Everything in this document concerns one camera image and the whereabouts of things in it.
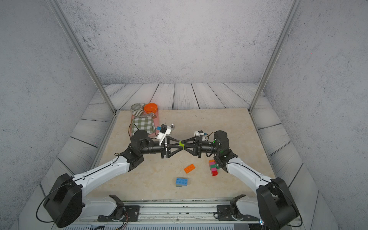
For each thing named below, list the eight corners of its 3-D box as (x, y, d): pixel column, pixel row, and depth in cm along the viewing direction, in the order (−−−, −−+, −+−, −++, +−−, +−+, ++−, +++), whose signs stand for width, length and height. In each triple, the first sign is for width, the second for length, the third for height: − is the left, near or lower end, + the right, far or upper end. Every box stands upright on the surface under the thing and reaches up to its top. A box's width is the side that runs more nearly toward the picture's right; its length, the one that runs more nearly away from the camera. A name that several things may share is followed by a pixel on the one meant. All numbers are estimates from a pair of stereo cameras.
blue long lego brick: (176, 187, 84) (175, 184, 80) (176, 181, 86) (176, 178, 82) (188, 187, 84) (187, 184, 79) (188, 181, 86) (187, 177, 82)
